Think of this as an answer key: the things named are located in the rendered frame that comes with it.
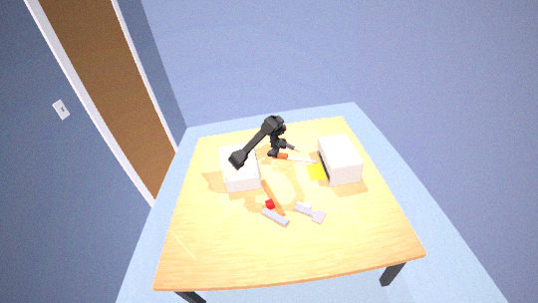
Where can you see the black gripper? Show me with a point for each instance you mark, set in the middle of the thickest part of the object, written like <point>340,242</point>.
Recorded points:
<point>274,150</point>

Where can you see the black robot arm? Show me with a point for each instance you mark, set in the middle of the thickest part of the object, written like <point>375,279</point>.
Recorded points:
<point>272,127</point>

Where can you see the small red cube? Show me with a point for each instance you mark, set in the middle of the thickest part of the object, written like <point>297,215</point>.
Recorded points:
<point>270,204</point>

